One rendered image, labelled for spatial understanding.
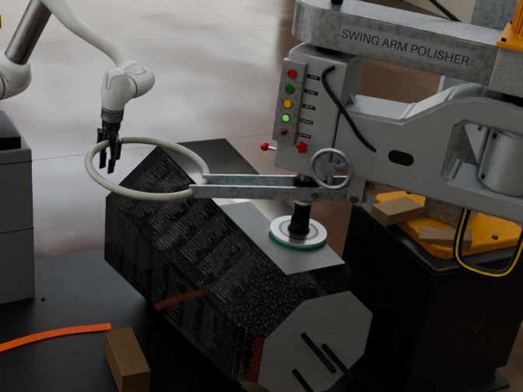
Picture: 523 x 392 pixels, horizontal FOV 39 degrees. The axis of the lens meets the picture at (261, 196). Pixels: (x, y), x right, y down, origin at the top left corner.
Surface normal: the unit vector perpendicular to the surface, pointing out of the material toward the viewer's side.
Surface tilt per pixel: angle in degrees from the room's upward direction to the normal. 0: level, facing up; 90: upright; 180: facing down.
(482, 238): 0
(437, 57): 90
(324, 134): 90
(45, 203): 0
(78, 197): 0
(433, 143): 90
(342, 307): 90
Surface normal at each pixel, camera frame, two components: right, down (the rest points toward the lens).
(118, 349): 0.12, -0.88
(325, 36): -0.39, 0.39
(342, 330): 0.47, 0.46
